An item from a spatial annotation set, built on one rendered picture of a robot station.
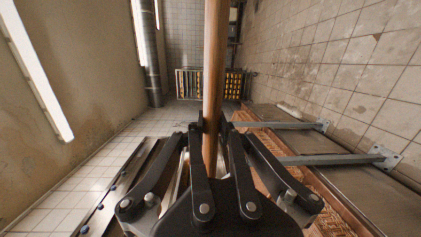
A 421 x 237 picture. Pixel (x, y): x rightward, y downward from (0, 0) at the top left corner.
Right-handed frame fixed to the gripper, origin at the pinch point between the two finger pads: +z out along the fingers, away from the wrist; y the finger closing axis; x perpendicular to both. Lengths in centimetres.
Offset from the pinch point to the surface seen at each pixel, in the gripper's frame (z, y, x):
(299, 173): 33, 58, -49
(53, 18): 123, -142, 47
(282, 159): 35, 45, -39
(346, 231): 4, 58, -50
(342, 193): 17, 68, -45
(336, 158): 35, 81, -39
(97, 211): 43, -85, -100
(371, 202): 11, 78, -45
